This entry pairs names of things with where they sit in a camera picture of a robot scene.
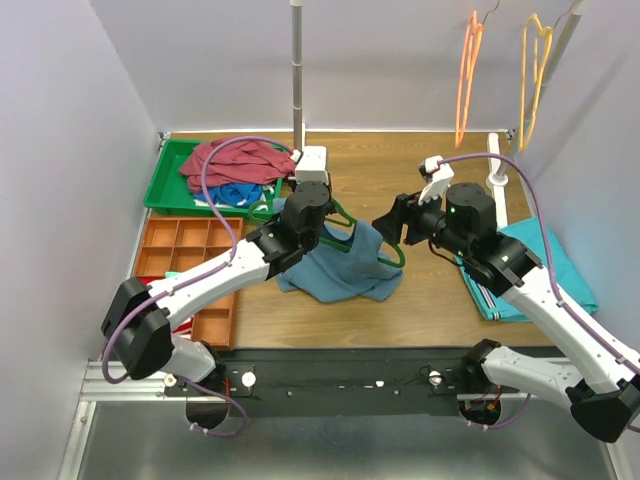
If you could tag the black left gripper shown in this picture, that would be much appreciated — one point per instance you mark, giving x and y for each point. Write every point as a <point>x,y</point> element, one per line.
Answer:
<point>324,189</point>

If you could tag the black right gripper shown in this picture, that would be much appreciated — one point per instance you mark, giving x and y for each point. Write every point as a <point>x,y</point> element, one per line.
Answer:
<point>406,208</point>

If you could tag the green clothes hanger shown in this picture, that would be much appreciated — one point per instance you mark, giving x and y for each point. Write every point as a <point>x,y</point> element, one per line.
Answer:
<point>257,212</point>

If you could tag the blue tank top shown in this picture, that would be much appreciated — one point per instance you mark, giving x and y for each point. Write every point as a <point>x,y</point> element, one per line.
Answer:
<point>331,275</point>

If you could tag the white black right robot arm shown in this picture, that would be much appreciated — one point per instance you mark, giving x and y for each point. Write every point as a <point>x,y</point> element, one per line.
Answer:
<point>600,387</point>

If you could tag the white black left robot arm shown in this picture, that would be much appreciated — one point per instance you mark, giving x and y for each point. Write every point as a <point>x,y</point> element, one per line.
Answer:
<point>141,321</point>

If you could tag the orange clothes hanger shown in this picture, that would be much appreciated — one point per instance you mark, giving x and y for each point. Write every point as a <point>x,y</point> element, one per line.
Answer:
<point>472,43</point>

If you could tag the yellow clothes hanger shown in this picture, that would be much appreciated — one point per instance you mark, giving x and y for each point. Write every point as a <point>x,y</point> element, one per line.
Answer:
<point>537,40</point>

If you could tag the royal blue white garment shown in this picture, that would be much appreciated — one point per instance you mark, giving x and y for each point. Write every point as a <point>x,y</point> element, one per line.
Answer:
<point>239,195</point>

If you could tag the orange compartment tray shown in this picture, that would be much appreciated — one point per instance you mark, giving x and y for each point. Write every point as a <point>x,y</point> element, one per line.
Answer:
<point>176,244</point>

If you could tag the red cloth in tray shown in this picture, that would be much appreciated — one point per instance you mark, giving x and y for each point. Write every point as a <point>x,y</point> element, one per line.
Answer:
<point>185,329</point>

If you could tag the teal folded shirt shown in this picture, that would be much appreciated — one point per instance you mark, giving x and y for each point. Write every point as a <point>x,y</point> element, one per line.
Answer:
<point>570,280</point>

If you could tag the grey left rack pole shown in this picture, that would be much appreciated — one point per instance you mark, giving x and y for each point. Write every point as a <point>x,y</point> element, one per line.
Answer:
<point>297,74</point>

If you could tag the grey rack pole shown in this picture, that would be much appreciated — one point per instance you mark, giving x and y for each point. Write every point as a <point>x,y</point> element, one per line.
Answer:
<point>563,35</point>
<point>297,74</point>

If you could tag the grey right rack pole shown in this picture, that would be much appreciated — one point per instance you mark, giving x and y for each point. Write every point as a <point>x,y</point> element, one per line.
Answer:
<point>563,35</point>

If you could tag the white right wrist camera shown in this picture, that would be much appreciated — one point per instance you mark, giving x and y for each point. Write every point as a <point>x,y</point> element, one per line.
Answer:
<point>437,176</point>

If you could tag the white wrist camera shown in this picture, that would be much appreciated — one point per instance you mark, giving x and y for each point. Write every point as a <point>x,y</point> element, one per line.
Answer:
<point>313,165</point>
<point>437,176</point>

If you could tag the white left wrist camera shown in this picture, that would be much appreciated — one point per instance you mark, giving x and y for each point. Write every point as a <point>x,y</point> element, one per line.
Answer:
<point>313,165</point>

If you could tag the black mounting rail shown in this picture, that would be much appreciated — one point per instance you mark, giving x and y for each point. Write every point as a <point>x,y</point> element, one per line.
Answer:
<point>335,382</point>

